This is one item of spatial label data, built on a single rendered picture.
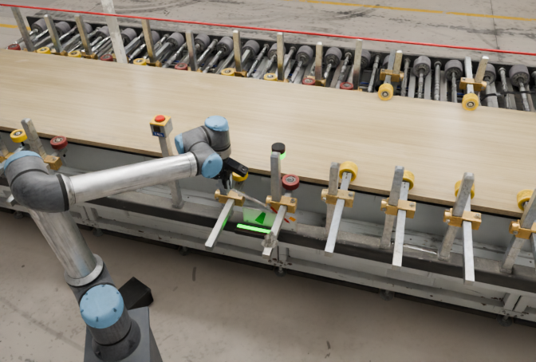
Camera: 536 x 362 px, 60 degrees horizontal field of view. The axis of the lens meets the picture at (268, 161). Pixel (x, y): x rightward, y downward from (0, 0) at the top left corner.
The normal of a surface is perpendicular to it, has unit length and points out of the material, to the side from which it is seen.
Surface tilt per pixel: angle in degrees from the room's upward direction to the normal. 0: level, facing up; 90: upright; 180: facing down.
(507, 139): 0
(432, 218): 90
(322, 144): 0
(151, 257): 0
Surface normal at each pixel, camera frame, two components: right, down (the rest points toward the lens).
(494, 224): -0.28, 0.62
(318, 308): -0.04, -0.77
